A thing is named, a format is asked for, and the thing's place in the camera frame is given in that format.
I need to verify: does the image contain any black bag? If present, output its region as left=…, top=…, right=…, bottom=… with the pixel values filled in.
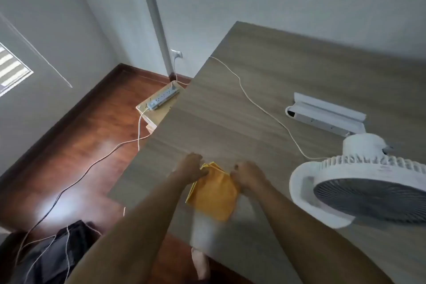
left=0, top=220, right=102, bottom=284

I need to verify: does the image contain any person's left forearm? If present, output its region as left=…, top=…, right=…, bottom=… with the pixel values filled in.
left=65, top=170, right=197, bottom=284

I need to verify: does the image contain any person's right hand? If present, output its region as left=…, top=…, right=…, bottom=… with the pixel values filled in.
left=230, top=161, right=267, bottom=194

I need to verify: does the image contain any person's left hand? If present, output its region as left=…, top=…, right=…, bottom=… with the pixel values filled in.
left=174, top=152, right=210, bottom=185

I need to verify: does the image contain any white fan power cable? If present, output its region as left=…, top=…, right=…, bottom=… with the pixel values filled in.
left=209, top=56, right=325, bottom=161

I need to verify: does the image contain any white fan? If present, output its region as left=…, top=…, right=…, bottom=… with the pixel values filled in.
left=288, top=133, right=426, bottom=230

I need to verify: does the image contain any person's right forearm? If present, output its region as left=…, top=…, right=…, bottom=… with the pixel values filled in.
left=245, top=187, right=393, bottom=284

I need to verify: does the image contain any white power strip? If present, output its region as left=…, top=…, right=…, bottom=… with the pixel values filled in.
left=146, top=82, right=181, bottom=111

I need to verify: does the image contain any orange microfiber cloth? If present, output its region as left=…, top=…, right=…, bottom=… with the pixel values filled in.
left=185, top=162, right=241, bottom=222

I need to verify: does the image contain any thin white cable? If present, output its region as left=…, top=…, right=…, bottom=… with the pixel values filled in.
left=20, top=222, right=102, bottom=284

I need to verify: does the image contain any white floor cable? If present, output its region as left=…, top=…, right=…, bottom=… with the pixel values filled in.
left=13, top=107, right=150, bottom=268

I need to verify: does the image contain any white desk socket tray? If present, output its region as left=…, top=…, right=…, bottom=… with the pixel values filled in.
left=285, top=92, right=367, bottom=137

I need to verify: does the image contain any light wooden board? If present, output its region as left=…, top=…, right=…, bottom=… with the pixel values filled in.
left=135, top=81, right=187, bottom=135

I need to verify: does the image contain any person's bare foot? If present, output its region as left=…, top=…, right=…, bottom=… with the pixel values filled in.
left=190, top=248, right=211, bottom=281

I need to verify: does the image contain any white vertical pipe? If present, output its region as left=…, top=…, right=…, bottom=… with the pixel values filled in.
left=134, top=0, right=175, bottom=82

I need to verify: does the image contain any window with blind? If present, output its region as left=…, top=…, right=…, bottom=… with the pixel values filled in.
left=0, top=42, right=34, bottom=97

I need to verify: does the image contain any white power strip cord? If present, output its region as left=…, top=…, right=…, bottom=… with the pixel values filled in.
left=168, top=55, right=192, bottom=87

